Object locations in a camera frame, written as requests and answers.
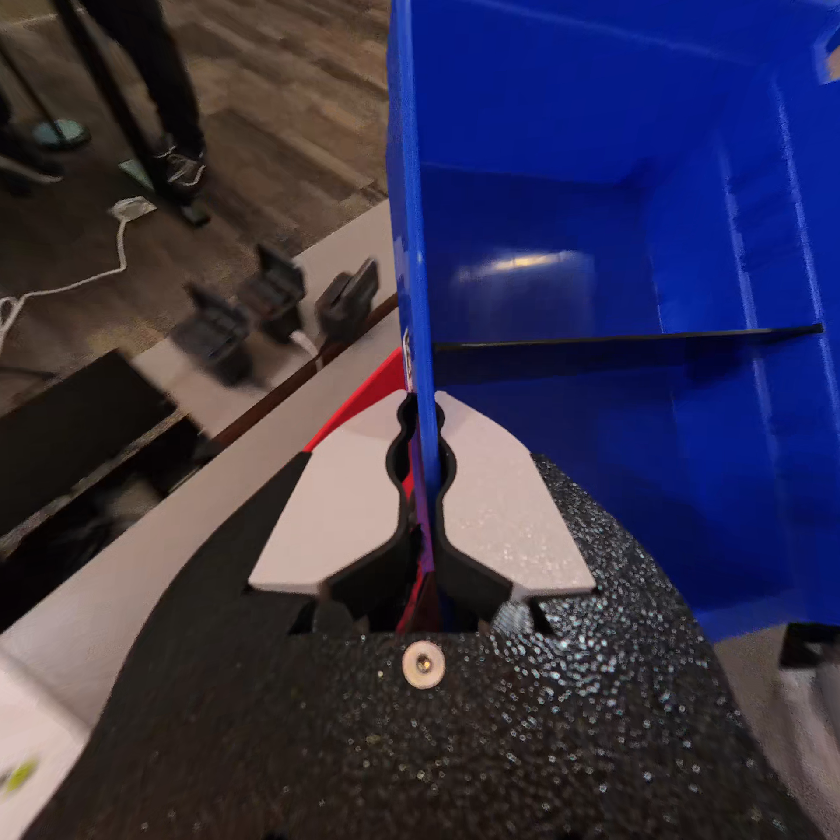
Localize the white floor cable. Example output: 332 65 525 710
0 197 158 349

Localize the red plastic bin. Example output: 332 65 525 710
302 348 442 634

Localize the stand with round base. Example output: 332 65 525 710
0 36 91 152

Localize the black flat panel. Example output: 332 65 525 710
0 351 178 536

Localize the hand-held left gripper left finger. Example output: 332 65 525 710
248 390 418 598

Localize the blue plastic bin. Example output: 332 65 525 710
386 0 840 644

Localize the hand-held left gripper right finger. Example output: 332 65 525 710
433 390 598 601

